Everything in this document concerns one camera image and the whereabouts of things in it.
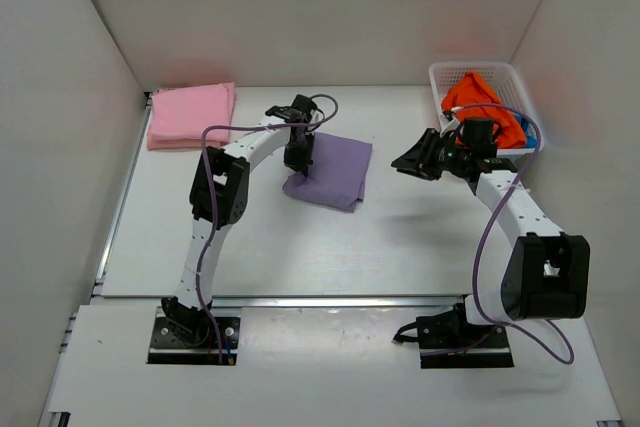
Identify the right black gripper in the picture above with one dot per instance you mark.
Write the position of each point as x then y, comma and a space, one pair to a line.
430, 156

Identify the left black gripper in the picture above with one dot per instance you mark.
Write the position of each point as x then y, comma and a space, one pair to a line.
298, 156

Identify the purple t shirt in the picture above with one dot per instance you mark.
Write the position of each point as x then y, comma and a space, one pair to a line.
337, 176

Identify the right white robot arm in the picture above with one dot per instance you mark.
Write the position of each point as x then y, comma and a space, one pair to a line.
546, 276

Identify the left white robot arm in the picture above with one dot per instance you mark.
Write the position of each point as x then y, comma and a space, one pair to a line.
219, 198

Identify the orange t shirt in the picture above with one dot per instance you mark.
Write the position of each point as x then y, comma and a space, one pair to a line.
478, 99

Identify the blue t shirt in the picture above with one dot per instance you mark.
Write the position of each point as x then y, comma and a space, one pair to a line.
530, 136

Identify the white plastic basket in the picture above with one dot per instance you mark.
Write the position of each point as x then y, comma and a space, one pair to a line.
500, 76

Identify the folded pink t shirt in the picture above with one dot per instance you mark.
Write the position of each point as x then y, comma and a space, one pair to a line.
180, 115

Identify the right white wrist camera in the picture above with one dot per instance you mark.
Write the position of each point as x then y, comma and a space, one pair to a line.
451, 114

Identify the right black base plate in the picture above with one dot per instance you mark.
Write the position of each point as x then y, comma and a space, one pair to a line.
448, 341

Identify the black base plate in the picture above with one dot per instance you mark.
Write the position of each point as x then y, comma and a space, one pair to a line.
448, 341
169, 345

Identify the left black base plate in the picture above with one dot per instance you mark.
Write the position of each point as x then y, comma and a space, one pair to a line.
169, 345

